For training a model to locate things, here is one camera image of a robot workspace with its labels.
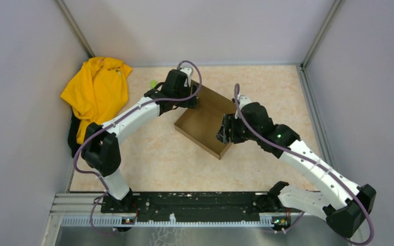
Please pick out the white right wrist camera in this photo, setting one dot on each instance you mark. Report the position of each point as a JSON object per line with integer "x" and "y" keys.
{"x": 242, "y": 101}

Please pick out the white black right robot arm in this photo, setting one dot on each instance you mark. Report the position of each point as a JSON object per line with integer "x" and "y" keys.
{"x": 343, "y": 204}

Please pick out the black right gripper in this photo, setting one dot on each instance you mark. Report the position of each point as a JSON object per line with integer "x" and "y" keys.
{"x": 229, "y": 121}

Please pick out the yellow jacket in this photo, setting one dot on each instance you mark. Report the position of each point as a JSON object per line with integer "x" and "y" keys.
{"x": 97, "y": 92}

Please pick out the black cloth under jacket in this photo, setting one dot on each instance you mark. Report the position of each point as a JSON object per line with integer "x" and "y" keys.
{"x": 72, "y": 135}

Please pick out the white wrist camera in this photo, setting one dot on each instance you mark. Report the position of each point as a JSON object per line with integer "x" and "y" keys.
{"x": 188, "y": 71}
{"x": 242, "y": 101}

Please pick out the brown cardboard box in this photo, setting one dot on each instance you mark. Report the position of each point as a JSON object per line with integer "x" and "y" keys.
{"x": 201, "y": 124}

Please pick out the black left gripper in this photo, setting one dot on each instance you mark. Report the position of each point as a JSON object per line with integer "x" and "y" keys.
{"x": 190, "y": 102}

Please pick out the aluminium corner post left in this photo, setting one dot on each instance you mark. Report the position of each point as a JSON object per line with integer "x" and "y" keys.
{"x": 74, "y": 27}

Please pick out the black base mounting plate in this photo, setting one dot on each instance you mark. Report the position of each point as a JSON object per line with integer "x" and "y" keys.
{"x": 195, "y": 206}

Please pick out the aluminium front frame rail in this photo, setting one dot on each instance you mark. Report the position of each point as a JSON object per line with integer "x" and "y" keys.
{"x": 84, "y": 209}

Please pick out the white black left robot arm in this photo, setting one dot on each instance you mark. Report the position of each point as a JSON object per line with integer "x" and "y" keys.
{"x": 102, "y": 141}

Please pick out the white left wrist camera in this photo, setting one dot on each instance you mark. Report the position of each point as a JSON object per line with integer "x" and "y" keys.
{"x": 188, "y": 71}

